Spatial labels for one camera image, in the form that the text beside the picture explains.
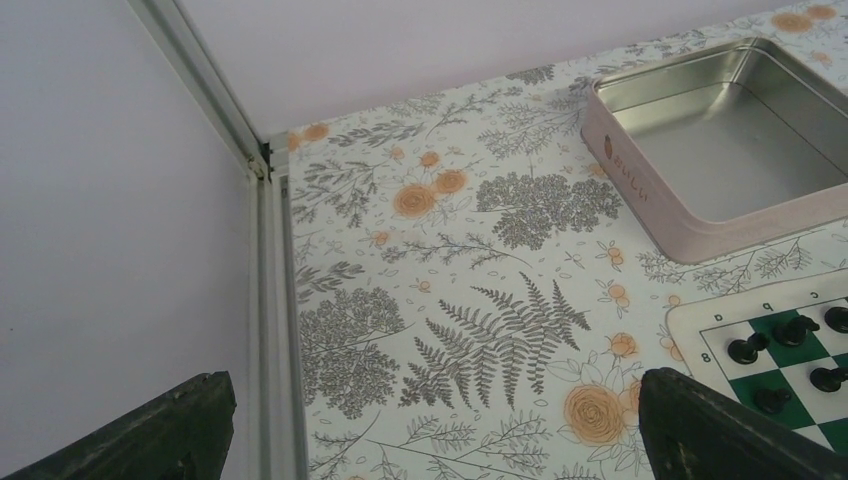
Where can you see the black chess piece c8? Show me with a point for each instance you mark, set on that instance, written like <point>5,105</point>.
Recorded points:
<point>837,319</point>

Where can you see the black chess piece a8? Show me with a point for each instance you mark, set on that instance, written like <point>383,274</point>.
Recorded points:
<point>746,351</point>

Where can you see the green white chess board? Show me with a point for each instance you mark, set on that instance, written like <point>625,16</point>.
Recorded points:
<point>703,330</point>

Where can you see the pink metal tin box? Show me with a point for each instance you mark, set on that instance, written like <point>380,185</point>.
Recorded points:
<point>722,148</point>

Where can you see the aluminium frame post left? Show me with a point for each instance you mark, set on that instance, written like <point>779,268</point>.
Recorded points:
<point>277,445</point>

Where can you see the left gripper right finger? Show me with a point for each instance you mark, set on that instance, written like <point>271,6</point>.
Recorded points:
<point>690,431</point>

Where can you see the black pawn a7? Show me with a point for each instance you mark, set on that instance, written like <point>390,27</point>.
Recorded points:
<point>772,401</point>

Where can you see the black chess piece b8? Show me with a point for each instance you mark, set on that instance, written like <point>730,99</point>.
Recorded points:
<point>794,332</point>

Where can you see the floral patterned table mat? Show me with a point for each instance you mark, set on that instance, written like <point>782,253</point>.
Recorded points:
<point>474,298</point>

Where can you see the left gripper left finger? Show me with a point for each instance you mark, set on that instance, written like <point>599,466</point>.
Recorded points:
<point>184,433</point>

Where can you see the black pawn b7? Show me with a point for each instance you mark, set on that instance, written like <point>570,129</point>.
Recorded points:
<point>828,380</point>

